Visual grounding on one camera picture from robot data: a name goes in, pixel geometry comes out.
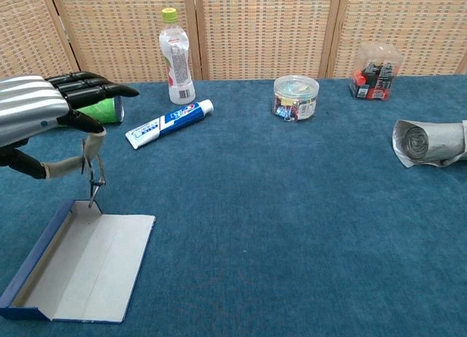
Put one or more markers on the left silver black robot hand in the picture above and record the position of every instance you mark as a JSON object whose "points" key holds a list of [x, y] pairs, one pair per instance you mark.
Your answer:
{"points": [[29, 103]]}

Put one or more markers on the thin-framed eyeglasses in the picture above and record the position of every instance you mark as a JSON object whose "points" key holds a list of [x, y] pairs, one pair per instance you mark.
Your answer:
{"points": [[97, 184]]}

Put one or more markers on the blue cardboard glasses case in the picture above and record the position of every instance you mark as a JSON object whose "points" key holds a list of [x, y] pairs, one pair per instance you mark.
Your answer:
{"points": [[91, 264]]}

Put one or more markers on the green chip can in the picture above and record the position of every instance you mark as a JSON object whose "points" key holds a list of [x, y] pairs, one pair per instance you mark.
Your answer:
{"points": [[106, 111]]}

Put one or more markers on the blue white toothpaste tube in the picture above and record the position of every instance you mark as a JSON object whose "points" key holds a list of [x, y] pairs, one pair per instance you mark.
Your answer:
{"points": [[171, 120]]}

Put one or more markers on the clear drink bottle yellow cap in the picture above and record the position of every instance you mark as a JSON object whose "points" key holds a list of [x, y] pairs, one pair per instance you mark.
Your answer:
{"points": [[177, 60]]}

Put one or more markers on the woven wooden folding screen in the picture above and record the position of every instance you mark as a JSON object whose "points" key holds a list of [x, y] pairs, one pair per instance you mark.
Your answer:
{"points": [[262, 30]]}

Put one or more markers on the blue table cloth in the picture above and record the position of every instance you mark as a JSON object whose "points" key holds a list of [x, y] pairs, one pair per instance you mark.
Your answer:
{"points": [[255, 205]]}

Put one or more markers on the round clear binder clip jar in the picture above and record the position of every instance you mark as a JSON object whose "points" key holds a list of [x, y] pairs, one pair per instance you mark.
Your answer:
{"points": [[295, 100]]}

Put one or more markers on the grey garbage bag roll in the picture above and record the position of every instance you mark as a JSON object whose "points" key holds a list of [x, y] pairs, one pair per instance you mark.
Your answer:
{"points": [[430, 142]]}

